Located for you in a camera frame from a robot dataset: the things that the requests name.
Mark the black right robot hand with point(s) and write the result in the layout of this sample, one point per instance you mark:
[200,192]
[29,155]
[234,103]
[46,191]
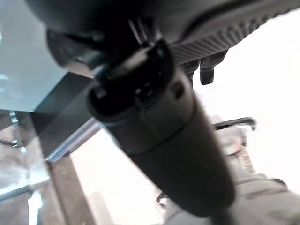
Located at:
[164,140]

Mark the black shelf board clear rail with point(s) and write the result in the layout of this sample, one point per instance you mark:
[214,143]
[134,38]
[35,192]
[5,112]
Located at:
[58,112]

